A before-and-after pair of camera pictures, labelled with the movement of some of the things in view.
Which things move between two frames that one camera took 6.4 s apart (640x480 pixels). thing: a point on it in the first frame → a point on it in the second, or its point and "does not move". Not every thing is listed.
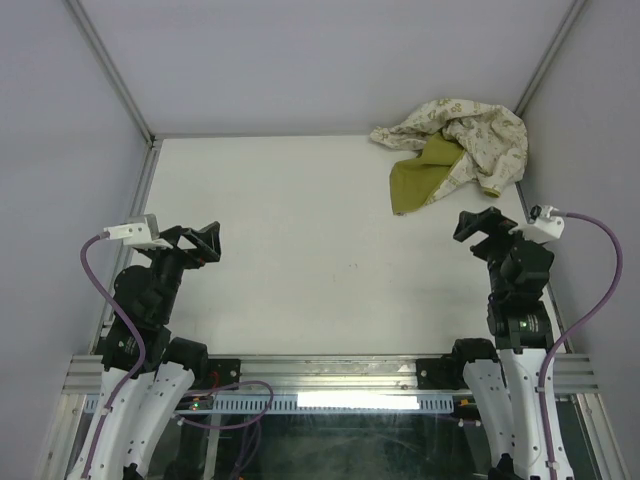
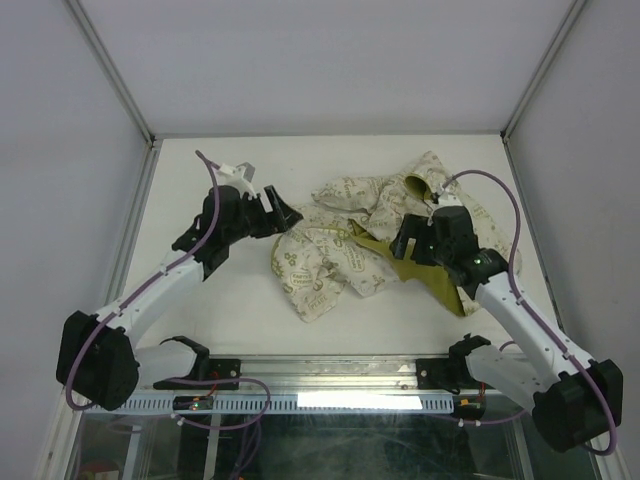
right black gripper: (489, 221) → (415, 227)
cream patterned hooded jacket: (455, 144) → (339, 248)
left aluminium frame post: (94, 41) does not move
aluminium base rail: (304, 372) does not move
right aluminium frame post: (559, 39) does not move
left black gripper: (205, 239) → (279, 221)
